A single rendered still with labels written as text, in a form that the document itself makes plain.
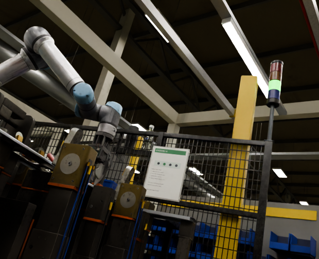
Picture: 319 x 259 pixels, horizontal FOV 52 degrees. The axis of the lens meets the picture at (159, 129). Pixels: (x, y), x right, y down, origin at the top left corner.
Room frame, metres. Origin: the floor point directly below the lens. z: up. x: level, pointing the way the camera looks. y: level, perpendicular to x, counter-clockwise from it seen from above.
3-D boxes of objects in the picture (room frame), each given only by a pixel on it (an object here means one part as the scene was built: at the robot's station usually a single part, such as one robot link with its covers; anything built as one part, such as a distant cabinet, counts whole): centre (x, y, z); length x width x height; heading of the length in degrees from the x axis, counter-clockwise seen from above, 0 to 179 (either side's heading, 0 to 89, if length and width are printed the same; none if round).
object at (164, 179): (1.81, -0.10, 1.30); 0.23 x 0.02 x 0.31; 67
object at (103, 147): (1.31, 0.22, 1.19); 0.09 x 0.08 x 0.12; 157
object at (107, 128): (1.31, 0.21, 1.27); 0.08 x 0.08 x 0.05
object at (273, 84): (1.61, -0.59, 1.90); 0.07 x 0.07 x 0.06
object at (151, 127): (1.97, 0.05, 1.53); 0.07 x 0.07 x 0.20
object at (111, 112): (1.31, 0.22, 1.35); 0.09 x 0.08 x 0.11; 87
